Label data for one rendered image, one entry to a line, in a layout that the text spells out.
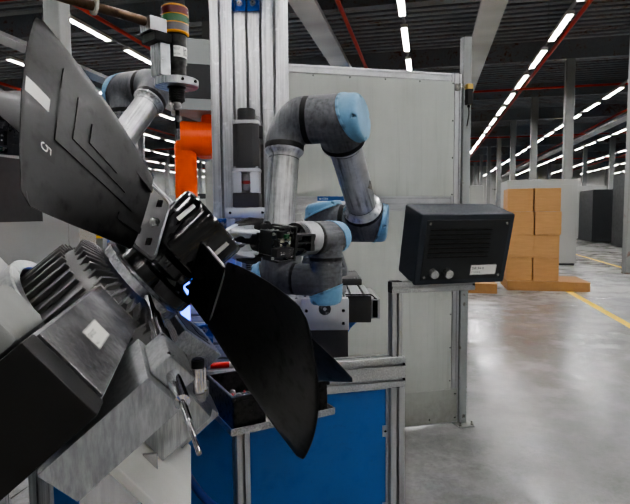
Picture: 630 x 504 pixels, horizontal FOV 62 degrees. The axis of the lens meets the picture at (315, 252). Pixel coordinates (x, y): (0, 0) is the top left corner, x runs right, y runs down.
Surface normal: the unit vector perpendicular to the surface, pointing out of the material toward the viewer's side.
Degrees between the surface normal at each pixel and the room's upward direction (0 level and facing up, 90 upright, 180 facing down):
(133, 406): 102
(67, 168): 85
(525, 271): 90
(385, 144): 90
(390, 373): 90
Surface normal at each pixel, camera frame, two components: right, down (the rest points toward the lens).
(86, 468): 0.40, 0.27
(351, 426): 0.23, 0.07
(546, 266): -0.22, 0.07
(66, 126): 0.98, -0.18
